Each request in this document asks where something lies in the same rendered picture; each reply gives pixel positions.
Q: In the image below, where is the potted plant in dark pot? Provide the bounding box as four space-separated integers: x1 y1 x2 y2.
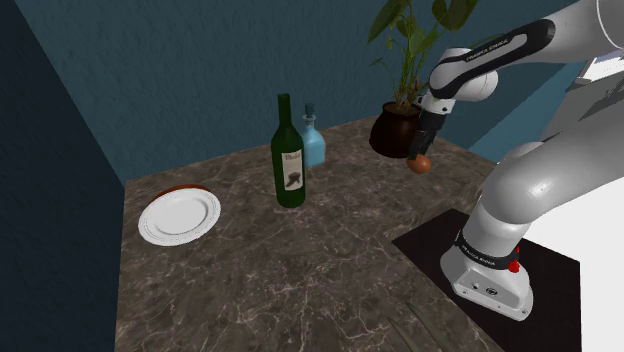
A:
366 0 503 159

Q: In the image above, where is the brown egg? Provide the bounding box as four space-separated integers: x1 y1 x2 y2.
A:
406 154 433 175

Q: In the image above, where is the light blue glass bottle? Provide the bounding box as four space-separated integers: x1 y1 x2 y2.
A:
299 102 327 170

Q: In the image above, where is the dark green wine bottle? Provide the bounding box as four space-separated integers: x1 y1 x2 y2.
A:
270 93 307 210

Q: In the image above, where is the white plate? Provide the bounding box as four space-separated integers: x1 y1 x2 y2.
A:
137 184 223 247

